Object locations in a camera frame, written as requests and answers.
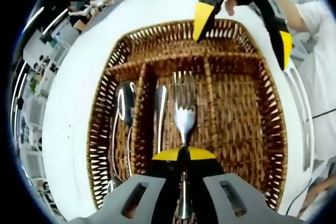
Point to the silver metal spoon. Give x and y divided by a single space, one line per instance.
127 106

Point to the person in white shirt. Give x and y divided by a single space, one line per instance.
323 77

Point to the person's right hand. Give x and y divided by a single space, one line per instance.
231 5

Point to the silver metal fork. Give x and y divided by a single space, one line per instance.
185 119
160 98

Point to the brown wicker storage slots basket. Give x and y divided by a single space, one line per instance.
236 119

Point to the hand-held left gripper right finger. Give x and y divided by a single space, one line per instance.
210 171

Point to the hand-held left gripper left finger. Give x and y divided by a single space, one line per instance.
157 171

